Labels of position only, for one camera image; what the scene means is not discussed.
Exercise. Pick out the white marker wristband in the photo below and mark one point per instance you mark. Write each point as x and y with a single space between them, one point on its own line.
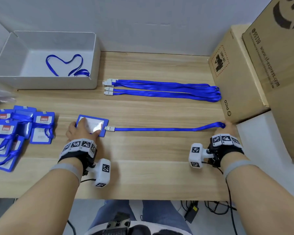
79 145
225 140

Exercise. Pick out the black belt device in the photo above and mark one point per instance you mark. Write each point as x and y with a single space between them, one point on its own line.
118 223

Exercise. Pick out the large brown cardboard box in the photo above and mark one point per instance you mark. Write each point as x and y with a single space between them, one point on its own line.
279 70

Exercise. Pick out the person's left forearm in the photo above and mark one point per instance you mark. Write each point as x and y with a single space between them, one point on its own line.
39 198

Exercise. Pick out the person's legs in jeans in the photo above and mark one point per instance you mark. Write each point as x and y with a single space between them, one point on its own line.
156 217

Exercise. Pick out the white wrist camera block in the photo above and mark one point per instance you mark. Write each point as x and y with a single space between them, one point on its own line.
196 155
103 172

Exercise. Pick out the person's right fingers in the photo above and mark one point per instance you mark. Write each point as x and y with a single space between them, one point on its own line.
223 124

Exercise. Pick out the person's left thumb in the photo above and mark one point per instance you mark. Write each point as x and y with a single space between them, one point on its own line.
95 134

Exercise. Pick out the person's right hand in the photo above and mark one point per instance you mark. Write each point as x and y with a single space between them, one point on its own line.
229 129

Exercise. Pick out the pile of blue badge holders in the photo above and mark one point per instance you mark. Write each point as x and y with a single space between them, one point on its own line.
19 129

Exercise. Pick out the person's left hand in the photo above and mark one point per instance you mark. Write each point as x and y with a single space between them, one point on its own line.
79 132

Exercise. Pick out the small brown cardboard box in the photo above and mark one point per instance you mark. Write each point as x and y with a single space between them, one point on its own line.
237 85

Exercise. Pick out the black power adapter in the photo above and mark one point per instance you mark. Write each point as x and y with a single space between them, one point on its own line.
191 213

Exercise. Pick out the blue badge holder with card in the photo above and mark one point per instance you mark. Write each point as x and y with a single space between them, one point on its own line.
98 123

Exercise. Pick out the clear plastic bag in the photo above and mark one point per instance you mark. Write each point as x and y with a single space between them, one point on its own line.
0 96

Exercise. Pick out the white rectangular storage box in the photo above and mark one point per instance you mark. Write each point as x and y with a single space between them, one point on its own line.
63 80

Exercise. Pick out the person's right forearm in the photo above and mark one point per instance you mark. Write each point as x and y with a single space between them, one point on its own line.
259 193

